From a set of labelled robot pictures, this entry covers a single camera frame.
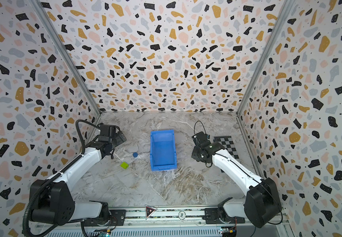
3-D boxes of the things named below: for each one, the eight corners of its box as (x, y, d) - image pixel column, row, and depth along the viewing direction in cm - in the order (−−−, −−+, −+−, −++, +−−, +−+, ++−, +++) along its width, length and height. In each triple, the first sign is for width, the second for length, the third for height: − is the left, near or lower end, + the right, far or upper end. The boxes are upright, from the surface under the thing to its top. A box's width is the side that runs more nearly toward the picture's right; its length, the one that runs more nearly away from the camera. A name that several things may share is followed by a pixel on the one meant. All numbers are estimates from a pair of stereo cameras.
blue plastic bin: (151, 173, 91) (150, 170, 88) (151, 135, 110) (150, 131, 106) (178, 169, 93) (179, 166, 89) (173, 133, 112) (173, 129, 108)
